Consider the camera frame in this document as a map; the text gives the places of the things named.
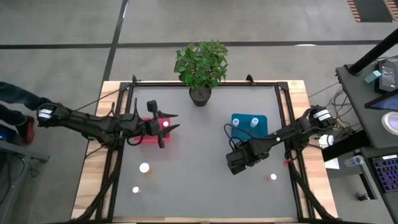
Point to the black device with blue light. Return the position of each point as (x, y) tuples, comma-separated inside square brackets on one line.
[(6, 133)]

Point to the black desk crossbar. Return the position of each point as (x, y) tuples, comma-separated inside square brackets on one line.
[(342, 149)]

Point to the black plant pot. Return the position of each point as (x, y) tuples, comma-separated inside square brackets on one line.
[(200, 97)]

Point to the small teal box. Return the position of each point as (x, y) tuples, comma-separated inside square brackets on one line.
[(372, 76)]

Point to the white opaque medicine bottle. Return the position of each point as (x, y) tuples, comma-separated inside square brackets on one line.
[(254, 122)]

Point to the black mat with striped edge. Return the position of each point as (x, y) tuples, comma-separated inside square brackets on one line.
[(392, 9), (370, 11)]

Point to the black aluminium table frame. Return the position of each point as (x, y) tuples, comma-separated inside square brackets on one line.
[(248, 83)]

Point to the tablet with lit screen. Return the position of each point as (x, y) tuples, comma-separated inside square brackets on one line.
[(387, 102)]

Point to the black frame clamp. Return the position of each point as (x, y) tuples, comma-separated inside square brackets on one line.
[(134, 78), (249, 77)]

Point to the thick black pole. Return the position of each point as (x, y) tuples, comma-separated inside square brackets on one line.
[(373, 53)]

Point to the clear bottle with red pills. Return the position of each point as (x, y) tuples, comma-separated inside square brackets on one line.
[(273, 176)]

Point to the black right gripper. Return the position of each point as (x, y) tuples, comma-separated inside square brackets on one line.
[(237, 160)]

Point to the white power adapter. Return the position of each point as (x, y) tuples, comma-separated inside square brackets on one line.
[(326, 140)]

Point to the small black caster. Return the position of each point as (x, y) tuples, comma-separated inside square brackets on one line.
[(362, 197)]

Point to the pink plastic bin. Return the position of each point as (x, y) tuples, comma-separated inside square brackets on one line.
[(155, 139)]

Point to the clear round medicine bottle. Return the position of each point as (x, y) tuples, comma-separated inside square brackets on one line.
[(235, 122)]

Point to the keyboard with purple backlight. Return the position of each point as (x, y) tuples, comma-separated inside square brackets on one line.
[(387, 174)]

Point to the round white puck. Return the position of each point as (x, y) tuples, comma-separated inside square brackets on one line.
[(391, 123)]

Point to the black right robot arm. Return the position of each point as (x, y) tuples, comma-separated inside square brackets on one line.
[(280, 136)]

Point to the black power brick with label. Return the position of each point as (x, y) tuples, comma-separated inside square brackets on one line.
[(387, 77)]

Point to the person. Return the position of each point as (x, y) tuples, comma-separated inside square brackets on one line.
[(18, 95)]

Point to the white paper sheet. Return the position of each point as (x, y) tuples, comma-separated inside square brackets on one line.
[(332, 164)]

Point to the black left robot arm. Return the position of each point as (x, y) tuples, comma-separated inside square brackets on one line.
[(90, 124)]

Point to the grey metal side table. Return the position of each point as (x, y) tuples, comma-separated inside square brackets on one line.
[(18, 152)]

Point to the grey table mat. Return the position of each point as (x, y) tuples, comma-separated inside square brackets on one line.
[(202, 186)]

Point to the blue plastic bin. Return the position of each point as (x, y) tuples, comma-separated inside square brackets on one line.
[(245, 129)]

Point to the green leafy potted plant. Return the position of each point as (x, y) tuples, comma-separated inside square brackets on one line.
[(200, 65)]

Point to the clear bottle with pink pills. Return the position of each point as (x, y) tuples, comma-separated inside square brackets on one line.
[(136, 189)]

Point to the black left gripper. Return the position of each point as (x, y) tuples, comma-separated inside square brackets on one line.
[(153, 127)]

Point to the dark grey desk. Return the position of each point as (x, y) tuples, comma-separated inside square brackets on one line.
[(392, 205), (357, 118)]

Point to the clear plastic water bottle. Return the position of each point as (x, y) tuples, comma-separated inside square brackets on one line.
[(354, 160)]

